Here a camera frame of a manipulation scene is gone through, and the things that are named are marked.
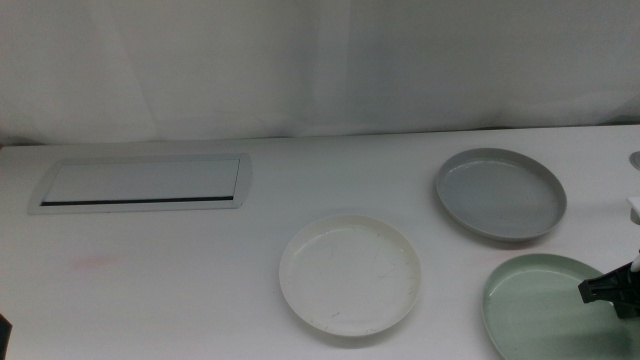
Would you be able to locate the round grey table grommet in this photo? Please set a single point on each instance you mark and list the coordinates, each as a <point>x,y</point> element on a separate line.
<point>636,160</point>

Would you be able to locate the white backdrop curtain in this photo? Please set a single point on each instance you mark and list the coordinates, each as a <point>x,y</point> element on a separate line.
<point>300,65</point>

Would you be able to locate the white shallow bowl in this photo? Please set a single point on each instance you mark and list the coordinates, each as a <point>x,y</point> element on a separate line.
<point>350,275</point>

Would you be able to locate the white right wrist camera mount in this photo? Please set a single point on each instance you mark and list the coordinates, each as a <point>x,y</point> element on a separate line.
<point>635,210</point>

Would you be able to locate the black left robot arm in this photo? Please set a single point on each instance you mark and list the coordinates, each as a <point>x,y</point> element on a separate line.
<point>4,340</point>

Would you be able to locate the pale green shallow bowl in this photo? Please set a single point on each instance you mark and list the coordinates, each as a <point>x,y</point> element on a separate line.
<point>535,310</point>

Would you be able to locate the grey shallow bowl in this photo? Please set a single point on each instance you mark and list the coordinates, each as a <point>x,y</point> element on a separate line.
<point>500,195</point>

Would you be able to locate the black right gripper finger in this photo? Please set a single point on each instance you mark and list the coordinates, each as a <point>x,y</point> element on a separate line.
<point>627,307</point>
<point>607,287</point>

